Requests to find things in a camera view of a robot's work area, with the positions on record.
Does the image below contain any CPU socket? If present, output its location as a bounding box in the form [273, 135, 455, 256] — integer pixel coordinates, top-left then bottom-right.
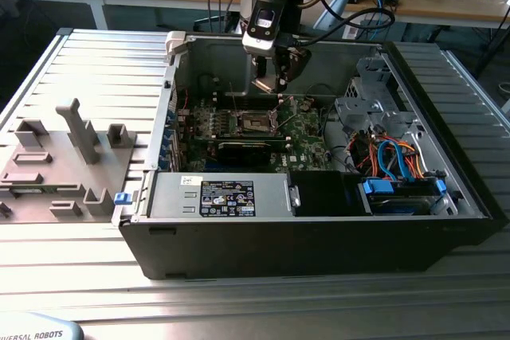
[236, 108, 280, 135]

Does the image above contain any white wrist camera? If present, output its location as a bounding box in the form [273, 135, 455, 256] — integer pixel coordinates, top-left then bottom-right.
[241, 0, 290, 57]

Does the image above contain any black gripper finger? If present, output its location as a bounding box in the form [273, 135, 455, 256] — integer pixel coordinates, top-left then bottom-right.
[253, 53, 269, 81]
[273, 45, 313, 92]

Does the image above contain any green motherboard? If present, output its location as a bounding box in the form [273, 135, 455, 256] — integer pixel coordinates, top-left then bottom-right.
[175, 95, 334, 172]

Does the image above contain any grey parts rack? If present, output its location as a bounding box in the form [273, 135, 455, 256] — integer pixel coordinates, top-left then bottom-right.
[0, 97, 139, 225]

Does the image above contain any blue wire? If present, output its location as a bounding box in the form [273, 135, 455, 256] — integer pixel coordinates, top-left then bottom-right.
[376, 139, 418, 182]

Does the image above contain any thin black looped wire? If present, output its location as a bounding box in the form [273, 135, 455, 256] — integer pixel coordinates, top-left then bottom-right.
[305, 82, 339, 99]

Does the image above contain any pale blue teach pendant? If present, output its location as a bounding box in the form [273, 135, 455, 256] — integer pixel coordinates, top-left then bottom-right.
[0, 311, 85, 340]

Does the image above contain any beige case latch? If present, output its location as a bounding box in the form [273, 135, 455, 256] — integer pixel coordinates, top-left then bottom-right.
[165, 31, 188, 57]

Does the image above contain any grey metal disk bay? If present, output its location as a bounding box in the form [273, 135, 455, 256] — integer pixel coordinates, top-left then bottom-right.
[333, 56, 427, 138]

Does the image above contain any black open PC case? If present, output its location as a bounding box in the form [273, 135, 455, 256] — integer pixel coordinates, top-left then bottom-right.
[118, 31, 503, 280]

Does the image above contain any orange wire bundle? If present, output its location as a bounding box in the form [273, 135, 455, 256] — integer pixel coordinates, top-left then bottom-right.
[352, 136, 426, 180]

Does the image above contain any grey power supply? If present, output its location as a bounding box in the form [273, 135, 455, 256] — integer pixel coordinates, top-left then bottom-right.
[147, 172, 294, 220]

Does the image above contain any silver CPU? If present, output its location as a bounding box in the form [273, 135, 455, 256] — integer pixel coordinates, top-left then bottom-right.
[250, 75, 280, 95]

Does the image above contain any hard disk in blue carrier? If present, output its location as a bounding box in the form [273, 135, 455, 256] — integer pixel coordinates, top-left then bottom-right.
[357, 178, 448, 216]

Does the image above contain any black graphics card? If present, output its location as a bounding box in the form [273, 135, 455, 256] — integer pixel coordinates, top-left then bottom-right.
[214, 139, 288, 166]

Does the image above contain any pale grey slanted panel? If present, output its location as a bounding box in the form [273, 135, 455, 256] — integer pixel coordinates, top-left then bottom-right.
[312, 0, 355, 33]

